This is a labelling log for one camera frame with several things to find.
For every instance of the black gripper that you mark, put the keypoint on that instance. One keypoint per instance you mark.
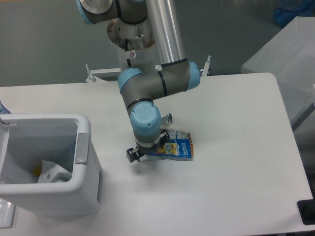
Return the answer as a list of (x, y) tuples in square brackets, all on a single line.
[(134, 154)]

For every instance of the blue bag in corner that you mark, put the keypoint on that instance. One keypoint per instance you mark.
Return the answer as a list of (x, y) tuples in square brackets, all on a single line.
[(287, 10)]

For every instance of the white plastic packaging trash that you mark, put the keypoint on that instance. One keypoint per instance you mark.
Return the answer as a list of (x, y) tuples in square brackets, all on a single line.
[(53, 173)]

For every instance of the white table frame bracket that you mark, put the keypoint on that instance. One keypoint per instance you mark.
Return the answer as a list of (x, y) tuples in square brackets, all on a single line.
[(111, 74)]

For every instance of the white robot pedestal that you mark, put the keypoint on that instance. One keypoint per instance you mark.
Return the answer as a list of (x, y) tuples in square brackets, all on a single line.
[(135, 45)]

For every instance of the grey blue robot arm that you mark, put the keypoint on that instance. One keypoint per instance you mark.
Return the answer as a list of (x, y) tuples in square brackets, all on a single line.
[(174, 72)]

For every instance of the blue snack wrapper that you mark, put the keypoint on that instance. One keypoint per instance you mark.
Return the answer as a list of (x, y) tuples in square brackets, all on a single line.
[(179, 146)]

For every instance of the white trash can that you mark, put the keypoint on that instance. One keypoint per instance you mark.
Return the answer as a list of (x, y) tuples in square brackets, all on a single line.
[(61, 138)]

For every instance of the white covered box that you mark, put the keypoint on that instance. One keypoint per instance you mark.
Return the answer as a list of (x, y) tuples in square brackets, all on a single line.
[(290, 57)]

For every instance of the black device at table edge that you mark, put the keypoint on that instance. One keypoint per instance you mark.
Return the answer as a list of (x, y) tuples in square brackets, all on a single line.
[(307, 211)]

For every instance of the blue white package left edge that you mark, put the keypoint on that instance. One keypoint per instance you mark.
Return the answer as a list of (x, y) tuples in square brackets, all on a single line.
[(3, 109)]

